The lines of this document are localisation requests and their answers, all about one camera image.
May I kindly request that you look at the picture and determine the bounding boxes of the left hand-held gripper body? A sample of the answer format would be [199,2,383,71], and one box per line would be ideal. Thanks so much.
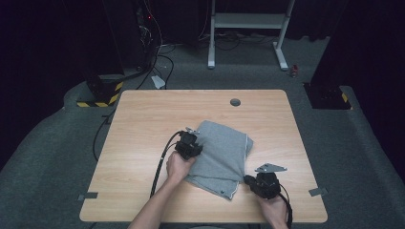
[174,127,201,160]

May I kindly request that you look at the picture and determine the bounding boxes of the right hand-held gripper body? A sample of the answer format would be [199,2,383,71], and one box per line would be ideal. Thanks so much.
[252,162,288,200]

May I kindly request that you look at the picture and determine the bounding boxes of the grey shorts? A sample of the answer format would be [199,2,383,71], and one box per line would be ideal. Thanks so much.
[184,119,255,201]

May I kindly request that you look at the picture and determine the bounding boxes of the person's left hand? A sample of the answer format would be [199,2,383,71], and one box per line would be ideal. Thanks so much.
[165,151,197,187]

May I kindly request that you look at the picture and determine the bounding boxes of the person's right hand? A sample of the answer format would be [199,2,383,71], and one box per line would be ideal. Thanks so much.
[257,194,289,228]

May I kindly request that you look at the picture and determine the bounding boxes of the grey tape strip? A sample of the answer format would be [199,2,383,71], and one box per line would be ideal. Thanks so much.
[77,191,99,202]
[308,187,330,198]

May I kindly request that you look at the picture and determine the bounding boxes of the white paper scrap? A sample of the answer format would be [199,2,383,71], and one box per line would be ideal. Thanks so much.
[150,74,167,91]

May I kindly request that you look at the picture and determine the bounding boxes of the black base with hazard stripes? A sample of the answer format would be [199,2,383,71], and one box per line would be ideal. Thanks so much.
[303,81,353,111]
[75,73,125,109]

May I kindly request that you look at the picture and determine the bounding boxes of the black equipment rack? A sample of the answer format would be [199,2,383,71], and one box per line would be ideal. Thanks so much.
[103,0,160,73]

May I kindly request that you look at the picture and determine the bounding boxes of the white metal stand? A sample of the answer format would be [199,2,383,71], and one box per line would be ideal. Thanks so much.
[207,0,296,72]

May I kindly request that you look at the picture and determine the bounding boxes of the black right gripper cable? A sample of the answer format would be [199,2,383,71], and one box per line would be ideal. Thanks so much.
[278,183,293,229]

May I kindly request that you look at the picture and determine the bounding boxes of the black looped floor cable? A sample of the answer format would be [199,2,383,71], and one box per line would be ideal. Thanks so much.
[136,44,177,91]

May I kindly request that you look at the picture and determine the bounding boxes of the cable bundle under stand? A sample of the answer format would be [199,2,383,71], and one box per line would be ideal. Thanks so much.
[198,30,279,52]

